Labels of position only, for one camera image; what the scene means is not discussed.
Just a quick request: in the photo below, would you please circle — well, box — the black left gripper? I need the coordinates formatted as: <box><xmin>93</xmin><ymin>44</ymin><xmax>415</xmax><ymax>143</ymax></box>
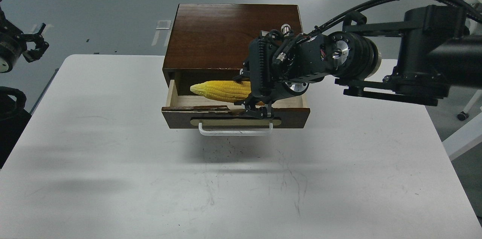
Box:
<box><xmin>0</xmin><ymin>0</ymin><xmax>50</xmax><ymax>73</ymax></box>

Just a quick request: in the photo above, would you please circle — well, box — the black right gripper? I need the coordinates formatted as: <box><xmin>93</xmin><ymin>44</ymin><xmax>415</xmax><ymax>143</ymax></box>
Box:
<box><xmin>233</xmin><ymin>24</ymin><xmax>336</xmax><ymax>119</ymax></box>

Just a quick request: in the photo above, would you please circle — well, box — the yellow corn cob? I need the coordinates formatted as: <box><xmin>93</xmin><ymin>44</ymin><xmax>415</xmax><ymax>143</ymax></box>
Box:
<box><xmin>189</xmin><ymin>81</ymin><xmax>251</xmax><ymax>103</ymax></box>

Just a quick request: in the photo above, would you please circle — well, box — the wooden drawer with white handle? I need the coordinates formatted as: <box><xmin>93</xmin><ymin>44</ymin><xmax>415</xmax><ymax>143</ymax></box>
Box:
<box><xmin>162</xmin><ymin>70</ymin><xmax>310</xmax><ymax>129</ymax></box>

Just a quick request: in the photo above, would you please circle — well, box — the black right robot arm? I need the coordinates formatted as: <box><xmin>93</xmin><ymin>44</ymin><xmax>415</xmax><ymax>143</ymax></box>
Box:
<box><xmin>233</xmin><ymin>0</ymin><xmax>481</xmax><ymax>119</ymax></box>

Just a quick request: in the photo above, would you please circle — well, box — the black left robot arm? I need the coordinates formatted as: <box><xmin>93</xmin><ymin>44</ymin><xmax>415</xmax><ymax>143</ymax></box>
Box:
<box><xmin>0</xmin><ymin>9</ymin><xmax>50</xmax><ymax>167</ymax></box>

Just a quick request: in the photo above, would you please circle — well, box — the dark wooden cabinet box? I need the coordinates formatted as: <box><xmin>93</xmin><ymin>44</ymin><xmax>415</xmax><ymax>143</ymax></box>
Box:
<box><xmin>162</xmin><ymin>3</ymin><xmax>302</xmax><ymax>83</ymax></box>

